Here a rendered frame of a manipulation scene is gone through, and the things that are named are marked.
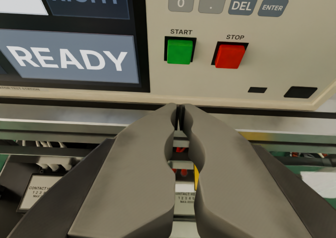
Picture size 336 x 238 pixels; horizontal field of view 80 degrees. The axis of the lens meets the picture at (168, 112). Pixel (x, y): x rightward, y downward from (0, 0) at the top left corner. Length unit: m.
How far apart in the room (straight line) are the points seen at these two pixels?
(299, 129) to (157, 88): 0.14
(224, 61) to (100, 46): 0.09
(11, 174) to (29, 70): 0.46
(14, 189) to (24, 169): 0.05
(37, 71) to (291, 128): 0.24
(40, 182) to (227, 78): 0.35
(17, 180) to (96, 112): 0.45
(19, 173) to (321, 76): 0.62
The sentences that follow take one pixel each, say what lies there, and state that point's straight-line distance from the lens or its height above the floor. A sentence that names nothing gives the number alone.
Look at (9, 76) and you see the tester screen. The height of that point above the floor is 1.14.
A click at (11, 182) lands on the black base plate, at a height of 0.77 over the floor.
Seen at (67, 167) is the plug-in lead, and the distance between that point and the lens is 0.43.
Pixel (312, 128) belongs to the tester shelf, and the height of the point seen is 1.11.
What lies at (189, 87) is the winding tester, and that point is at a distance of 0.19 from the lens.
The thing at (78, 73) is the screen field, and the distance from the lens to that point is 0.19.
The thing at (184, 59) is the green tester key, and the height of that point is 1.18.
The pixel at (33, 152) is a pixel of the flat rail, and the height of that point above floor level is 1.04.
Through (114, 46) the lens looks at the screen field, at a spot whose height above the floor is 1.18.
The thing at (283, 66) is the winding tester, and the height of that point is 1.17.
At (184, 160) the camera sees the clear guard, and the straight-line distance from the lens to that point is 0.23.
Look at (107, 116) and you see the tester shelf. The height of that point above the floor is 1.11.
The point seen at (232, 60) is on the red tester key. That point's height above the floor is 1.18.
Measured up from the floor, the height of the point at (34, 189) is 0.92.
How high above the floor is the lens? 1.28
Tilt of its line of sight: 56 degrees down
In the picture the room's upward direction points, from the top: 4 degrees clockwise
